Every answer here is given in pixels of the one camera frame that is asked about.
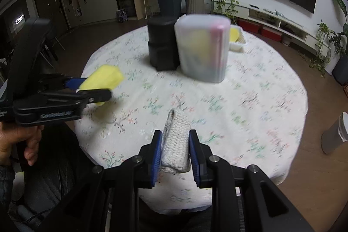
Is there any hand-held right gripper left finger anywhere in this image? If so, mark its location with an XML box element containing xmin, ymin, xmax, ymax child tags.
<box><xmin>41</xmin><ymin>130</ymin><xmax>164</xmax><ymax>232</ymax></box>

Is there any translucent plastic container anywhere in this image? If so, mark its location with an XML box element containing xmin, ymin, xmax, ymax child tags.
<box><xmin>174</xmin><ymin>14</ymin><xmax>231</xmax><ymax>83</ymax></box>

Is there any person's left hand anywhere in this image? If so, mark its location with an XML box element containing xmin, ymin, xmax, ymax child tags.
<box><xmin>0</xmin><ymin>122</ymin><xmax>45</xmax><ymax>166</ymax></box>

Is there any round floral tablecloth table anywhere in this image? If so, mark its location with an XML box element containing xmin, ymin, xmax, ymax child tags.
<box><xmin>74</xmin><ymin>23</ymin><xmax>308</xmax><ymax>215</ymax></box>

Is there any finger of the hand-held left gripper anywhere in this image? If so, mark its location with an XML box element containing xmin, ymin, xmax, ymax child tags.
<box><xmin>39</xmin><ymin>74</ymin><xmax>87</xmax><ymax>92</ymax></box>
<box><xmin>41</xmin><ymin>88</ymin><xmax>112</xmax><ymax>108</ymax></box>

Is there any yellow sponge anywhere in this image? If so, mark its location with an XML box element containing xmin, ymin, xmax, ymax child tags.
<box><xmin>79</xmin><ymin>65</ymin><xmax>125</xmax><ymax>107</ymax></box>
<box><xmin>230</xmin><ymin>28</ymin><xmax>241</xmax><ymax>43</ymax></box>

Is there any white cabinet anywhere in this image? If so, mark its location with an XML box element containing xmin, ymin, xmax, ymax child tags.
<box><xmin>68</xmin><ymin>0</ymin><xmax>119</xmax><ymax>27</ymax></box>

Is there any white television console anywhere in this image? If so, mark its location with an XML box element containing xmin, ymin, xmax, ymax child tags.
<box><xmin>212</xmin><ymin>0</ymin><xmax>324</xmax><ymax>53</ymax></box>

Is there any white plastic tray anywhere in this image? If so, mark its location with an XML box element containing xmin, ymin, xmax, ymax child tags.
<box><xmin>228</xmin><ymin>25</ymin><xmax>248</xmax><ymax>53</ymax></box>

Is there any plant in ribbed white pot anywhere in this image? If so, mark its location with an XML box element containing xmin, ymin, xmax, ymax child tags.
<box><xmin>184</xmin><ymin>0</ymin><xmax>210</xmax><ymax>15</ymax></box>

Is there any large-leaf plant in blue pot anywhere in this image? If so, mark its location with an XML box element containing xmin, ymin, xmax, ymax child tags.
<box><xmin>330</xmin><ymin>0</ymin><xmax>348</xmax><ymax>86</ymax></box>

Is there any red storage box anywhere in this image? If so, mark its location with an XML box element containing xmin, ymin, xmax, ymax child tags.
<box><xmin>238</xmin><ymin>19</ymin><xmax>260</xmax><ymax>34</ymax></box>
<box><xmin>261</xmin><ymin>27</ymin><xmax>283</xmax><ymax>42</ymax></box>

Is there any small trailing plant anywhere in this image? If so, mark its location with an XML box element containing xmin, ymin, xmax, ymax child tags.
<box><xmin>308</xmin><ymin>20</ymin><xmax>341</xmax><ymax>77</ymax></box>

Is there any grey knitted cloth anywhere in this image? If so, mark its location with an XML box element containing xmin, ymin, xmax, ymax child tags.
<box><xmin>161</xmin><ymin>109</ymin><xmax>191</xmax><ymax>174</ymax></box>

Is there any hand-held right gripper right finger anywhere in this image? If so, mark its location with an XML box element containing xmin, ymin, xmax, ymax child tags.
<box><xmin>189</xmin><ymin>129</ymin><xmax>313</xmax><ymax>232</ymax></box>

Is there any black round container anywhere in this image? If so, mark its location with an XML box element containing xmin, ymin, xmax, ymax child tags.
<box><xmin>147</xmin><ymin>16</ymin><xmax>181</xmax><ymax>71</ymax></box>

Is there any blue patterned bag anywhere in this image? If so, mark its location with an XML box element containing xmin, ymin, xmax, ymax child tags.
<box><xmin>116</xmin><ymin>9</ymin><xmax>128</xmax><ymax>23</ymax></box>

